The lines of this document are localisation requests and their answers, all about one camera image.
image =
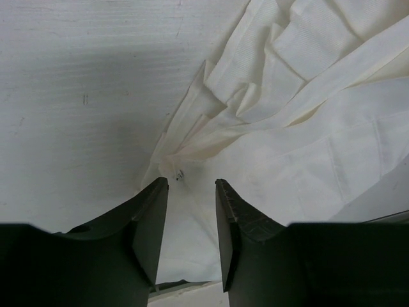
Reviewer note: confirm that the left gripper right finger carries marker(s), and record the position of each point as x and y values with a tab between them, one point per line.
264	263

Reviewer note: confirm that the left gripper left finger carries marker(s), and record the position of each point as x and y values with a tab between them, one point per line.
111	260

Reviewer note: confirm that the white skirt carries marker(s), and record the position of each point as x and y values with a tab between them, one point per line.
305	110

